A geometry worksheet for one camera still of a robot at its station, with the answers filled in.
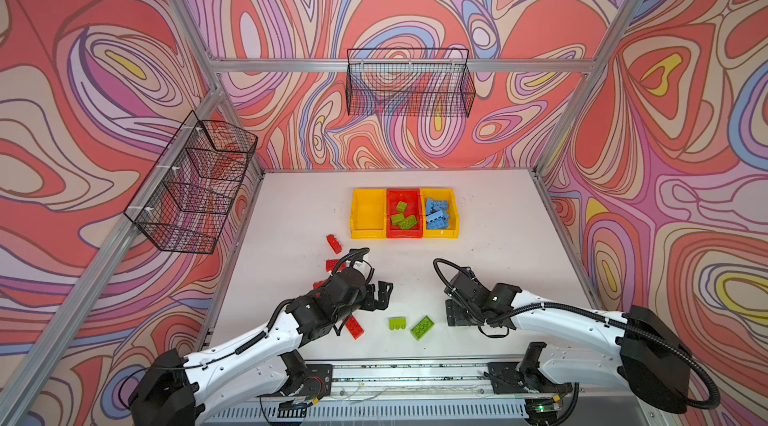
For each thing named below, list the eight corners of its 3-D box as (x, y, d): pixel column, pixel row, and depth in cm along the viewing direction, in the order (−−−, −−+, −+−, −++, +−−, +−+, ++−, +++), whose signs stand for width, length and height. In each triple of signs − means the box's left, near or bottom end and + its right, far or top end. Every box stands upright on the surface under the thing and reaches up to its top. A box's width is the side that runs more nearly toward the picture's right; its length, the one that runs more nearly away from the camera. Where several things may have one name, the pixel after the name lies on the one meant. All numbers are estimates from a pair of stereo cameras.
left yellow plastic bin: (349, 242, 101) (347, 231, 95) (353, 200, 113) (351, 188, 107) (386, 242, 101) (386, 231, 95) (386, 200, 113) (386, 188, 107)
